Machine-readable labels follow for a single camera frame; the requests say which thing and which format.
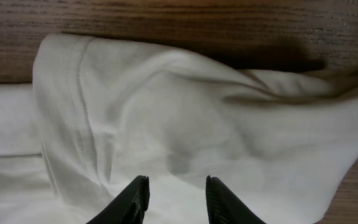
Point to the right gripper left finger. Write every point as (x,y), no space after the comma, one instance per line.
(129,206)

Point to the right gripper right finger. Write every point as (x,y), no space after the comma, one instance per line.
(224,207)

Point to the white polo shirt black print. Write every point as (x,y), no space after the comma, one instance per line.
(100,112)

